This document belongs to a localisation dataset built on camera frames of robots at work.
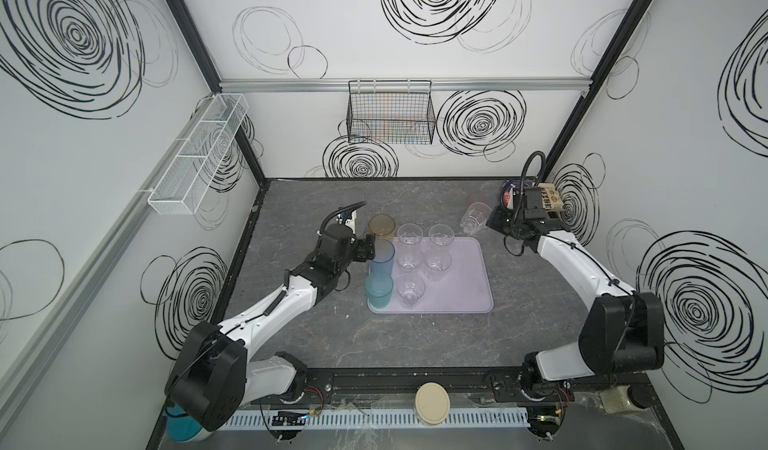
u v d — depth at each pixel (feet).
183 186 2.38
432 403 2.15
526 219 2.19
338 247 2.03
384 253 2.84
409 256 3.07
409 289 2.92
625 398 2.14
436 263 3.08
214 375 1.32
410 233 3.25
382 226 3.04
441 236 3.26
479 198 3.81
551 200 3.66
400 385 2.47
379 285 2.83
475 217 3.10
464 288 3.08
